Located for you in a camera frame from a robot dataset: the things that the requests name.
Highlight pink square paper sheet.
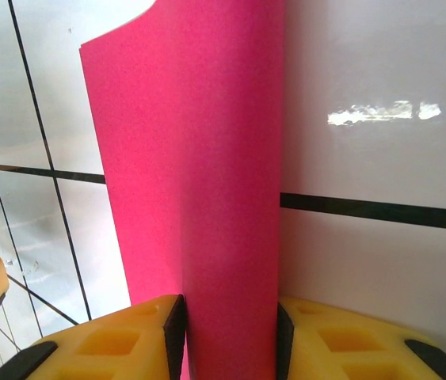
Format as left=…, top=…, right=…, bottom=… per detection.
left=78, top=0, right=287, bottom=380

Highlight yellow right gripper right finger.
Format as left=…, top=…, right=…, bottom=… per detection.
left=276, top=296, right=446, bottom=380

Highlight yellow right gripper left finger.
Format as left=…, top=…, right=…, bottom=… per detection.
left=0, top=294, right=189, bottom=380

